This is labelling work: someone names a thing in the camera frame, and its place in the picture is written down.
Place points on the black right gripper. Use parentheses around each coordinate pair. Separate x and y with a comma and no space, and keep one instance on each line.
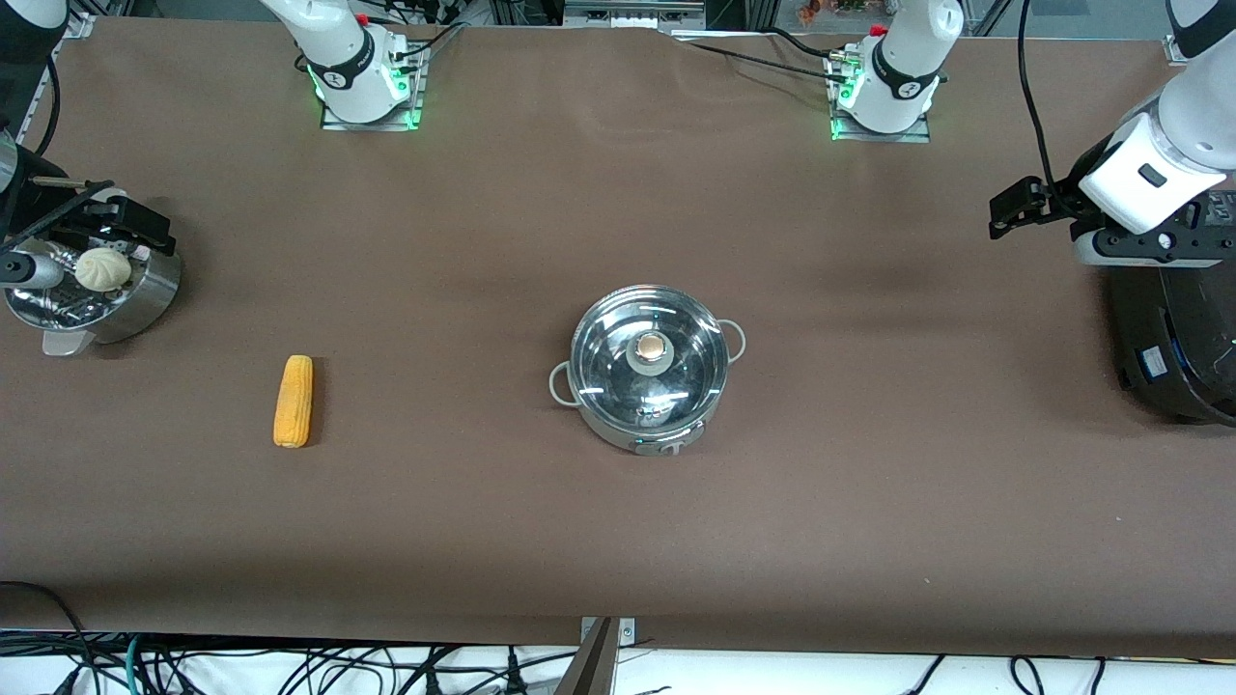
(41,206)

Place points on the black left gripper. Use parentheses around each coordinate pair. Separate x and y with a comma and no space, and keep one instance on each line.
(1065,196)

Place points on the yellow corn cob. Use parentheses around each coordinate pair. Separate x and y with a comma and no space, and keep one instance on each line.
(293,401)

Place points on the glass pot lid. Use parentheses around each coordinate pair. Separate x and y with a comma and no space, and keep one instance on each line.
(608,347)

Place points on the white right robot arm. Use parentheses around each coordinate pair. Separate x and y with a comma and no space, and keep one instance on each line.
(348,58)

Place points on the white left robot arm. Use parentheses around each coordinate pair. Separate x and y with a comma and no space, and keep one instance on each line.
(903,68)

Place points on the stainless steel steamer pot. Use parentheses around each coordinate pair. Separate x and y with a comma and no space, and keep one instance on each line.
(145,290)

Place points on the stainless steel electric pot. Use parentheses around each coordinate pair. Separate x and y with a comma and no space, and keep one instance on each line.
(628,439)

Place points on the white steamed bun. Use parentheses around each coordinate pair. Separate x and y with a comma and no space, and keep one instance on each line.
(103,270)

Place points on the black rice cooker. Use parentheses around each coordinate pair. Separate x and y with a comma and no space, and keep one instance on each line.
(1188,338)

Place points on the grey metal box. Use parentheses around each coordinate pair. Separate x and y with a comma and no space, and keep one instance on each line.
(628,12)

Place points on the brown table cover mat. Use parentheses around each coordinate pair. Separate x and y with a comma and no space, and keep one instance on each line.
(579,541)

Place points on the dark angled bar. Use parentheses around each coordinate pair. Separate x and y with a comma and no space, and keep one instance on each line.
(589,671)

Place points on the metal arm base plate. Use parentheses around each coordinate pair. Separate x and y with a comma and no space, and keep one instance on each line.
(417,97)
(922,133)

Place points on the silver table edge bracket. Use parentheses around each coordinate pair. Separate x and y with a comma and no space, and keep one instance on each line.
(628,632)

